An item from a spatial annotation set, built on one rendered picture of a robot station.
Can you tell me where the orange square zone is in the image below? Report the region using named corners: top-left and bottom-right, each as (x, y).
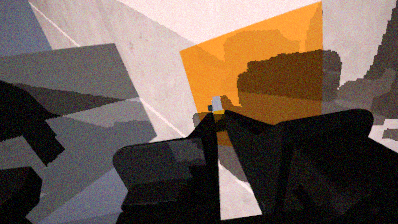
top-left (179, 1), bottom-right (323, 125)

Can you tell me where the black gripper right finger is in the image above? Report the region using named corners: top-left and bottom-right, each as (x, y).
top-left (224, 108), bottom-right (374, 214)

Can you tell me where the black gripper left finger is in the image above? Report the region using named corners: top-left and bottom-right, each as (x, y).
top-left (112, 112), bottom-right (221, 221)

